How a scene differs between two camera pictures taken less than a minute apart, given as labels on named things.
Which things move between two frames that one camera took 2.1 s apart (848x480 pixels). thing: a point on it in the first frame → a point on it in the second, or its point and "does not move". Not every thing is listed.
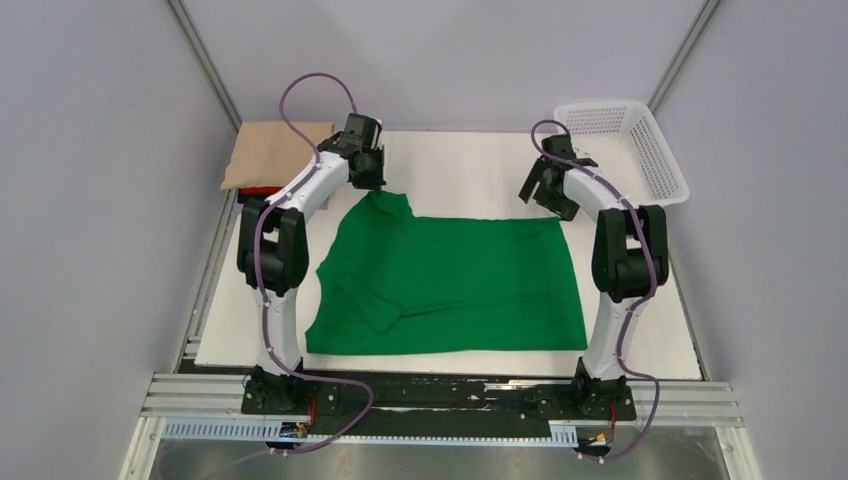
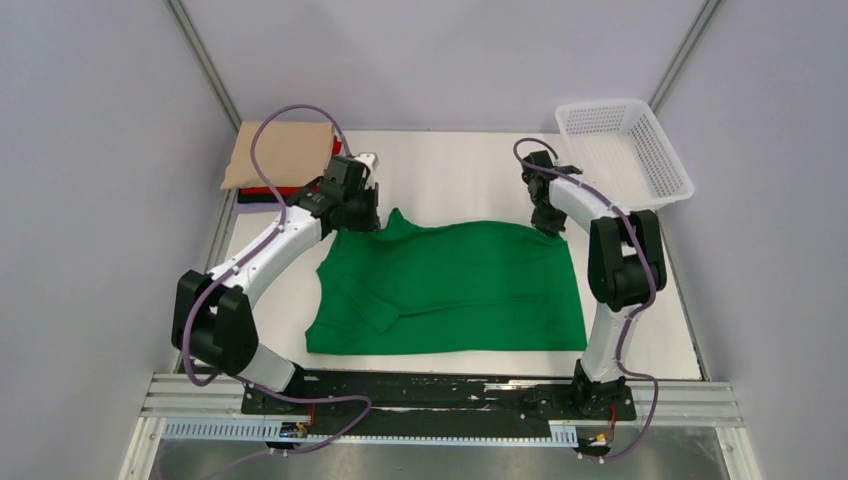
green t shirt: [394, 282] does not move
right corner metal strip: [707, 11] does not move
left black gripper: [376, 182] → [371, 222]
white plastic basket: [625, 142] does not move
